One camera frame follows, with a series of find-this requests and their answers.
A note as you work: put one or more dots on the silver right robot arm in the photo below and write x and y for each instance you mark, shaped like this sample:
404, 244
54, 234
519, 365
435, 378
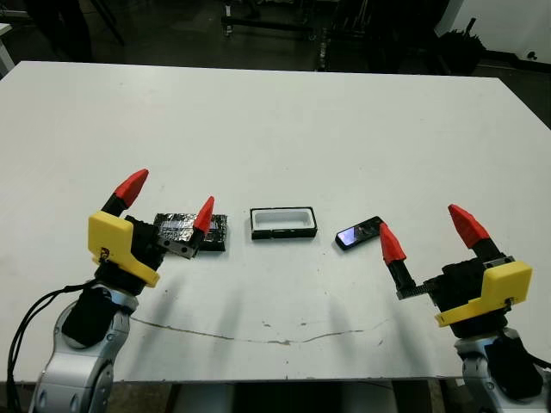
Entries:
475, 365

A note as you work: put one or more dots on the standing person dark trousers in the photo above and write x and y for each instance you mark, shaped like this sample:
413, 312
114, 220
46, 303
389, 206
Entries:
64, 26

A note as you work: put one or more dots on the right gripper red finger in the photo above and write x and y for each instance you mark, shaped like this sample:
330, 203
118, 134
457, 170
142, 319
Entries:
469, 228
392, 247

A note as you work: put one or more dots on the black box base white lining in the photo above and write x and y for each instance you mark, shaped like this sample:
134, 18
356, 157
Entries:
282, 220

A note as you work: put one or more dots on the black phone-like camera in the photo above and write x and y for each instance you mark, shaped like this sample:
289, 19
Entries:
357, 234

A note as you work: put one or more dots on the black foil-wrapped box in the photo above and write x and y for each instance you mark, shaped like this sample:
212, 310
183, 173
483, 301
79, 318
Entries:
217, 234

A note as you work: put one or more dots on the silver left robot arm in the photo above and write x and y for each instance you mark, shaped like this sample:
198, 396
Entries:
77, 374

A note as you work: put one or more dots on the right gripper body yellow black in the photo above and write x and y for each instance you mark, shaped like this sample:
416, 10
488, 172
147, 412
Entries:
503, 284

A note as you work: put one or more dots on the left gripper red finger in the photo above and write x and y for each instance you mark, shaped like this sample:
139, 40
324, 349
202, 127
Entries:
203, 219
131, 187

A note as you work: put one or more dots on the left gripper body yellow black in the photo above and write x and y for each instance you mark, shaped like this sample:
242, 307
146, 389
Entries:
109, 236

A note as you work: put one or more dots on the grey speckled post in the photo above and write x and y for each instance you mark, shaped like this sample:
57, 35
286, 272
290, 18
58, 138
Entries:
325, 47

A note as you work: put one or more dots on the black slanted stand leg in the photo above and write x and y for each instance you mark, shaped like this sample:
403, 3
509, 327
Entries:
113, 23

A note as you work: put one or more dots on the black bin with sticks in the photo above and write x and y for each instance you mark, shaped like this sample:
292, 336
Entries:
462, 51

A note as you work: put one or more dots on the black wheeled base frame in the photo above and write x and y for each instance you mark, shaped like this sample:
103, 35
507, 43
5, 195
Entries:
267, 22

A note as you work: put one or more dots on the black wall knob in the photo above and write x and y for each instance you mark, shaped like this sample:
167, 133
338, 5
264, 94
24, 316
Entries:
532, 55

